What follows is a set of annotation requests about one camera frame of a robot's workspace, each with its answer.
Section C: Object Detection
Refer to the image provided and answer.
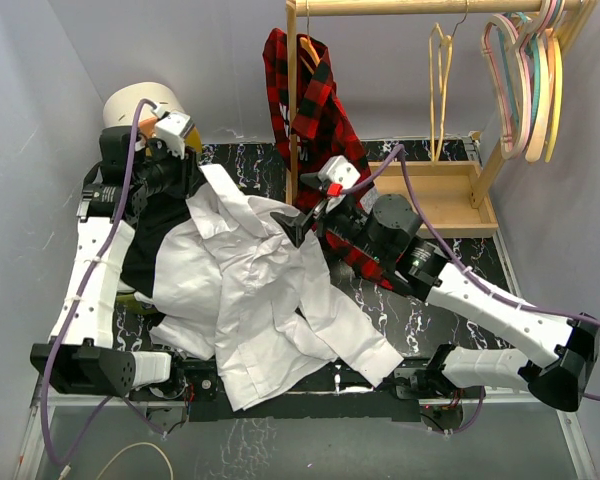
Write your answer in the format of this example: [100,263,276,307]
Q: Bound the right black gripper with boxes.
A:
[270,199,388,264]

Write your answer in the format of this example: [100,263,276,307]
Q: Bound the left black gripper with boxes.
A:
[133,137,207,199]

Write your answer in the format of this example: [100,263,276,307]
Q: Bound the white button-up shirt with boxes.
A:
[150,164,401,410]

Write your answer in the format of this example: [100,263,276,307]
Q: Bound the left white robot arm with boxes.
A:
[30,114,202,399]

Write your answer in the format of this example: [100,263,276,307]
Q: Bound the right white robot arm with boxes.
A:
[272,174,600,412]

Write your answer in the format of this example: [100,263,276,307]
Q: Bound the red black plaid shirt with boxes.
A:
[263,28,395,290]

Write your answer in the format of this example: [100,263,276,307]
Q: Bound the orange wooden hanger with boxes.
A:
[299,1,321,75]

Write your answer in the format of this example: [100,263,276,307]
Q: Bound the thin natural wooden hanger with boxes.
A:
[428,2,469,164]

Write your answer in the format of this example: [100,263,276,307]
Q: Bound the teal wooden hanger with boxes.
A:
[497,1,564,162]

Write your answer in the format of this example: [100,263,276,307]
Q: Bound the yellow wooden hanger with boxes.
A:
[543,0,599,164]

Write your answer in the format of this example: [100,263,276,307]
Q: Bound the natural wide wooden hanger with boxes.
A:
[513,1,566,163]

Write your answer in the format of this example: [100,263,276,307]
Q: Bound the black garment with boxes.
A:
[121,172,206,297]

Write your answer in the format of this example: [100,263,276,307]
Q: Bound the cream cylinder with coloured lid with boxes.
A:
[103,82,202,153]

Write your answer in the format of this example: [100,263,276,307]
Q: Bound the olive green laundry basket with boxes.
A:
[116,280,158,315]

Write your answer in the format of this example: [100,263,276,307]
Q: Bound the wooden clothes rack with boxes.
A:
[286,0,581,238]

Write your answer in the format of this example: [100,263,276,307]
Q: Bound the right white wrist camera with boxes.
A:
[318,155,360,197]

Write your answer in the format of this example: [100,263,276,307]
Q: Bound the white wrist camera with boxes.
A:
[318,155,360,197]
[152,104,195,159]

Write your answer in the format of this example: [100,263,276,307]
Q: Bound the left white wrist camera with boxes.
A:
[152,104,195,159]

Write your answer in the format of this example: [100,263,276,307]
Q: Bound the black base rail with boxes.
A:
[124,357,486,426]

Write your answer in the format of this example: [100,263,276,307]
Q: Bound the cream thin cable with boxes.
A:
[57,440,175,480]

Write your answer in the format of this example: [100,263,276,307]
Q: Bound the aluminium table frame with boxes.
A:
[12,139,599,480]

